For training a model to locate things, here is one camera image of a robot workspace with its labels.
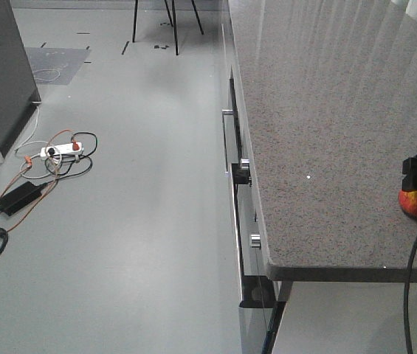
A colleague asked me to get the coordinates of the black power adapter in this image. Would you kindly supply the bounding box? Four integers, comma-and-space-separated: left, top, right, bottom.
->
0, 181, 46, 216

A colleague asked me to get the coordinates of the silver oven knob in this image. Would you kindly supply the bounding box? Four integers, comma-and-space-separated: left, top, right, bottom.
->
249, 234, 261, 249
239, 158, 250, 170

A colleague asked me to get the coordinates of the white power strip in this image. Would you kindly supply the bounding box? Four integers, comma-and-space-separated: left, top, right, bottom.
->
40, 142, 84, 160

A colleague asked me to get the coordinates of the silver oven handle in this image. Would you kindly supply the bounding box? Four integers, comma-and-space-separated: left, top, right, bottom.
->
221, 109, 235, 173

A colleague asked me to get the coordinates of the silver oven knob upper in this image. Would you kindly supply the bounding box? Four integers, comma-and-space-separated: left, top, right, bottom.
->
239, 158, 250, 170

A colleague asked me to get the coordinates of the grey floor mat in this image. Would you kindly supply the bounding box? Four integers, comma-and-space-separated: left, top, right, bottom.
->
25, 47, 91, 86

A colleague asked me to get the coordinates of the silver oven knob lower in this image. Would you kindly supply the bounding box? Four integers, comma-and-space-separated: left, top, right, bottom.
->
249, 234, 261, 249

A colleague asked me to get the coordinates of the orange cable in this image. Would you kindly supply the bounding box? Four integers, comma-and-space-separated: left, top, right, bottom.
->
0, 128, 75, 237

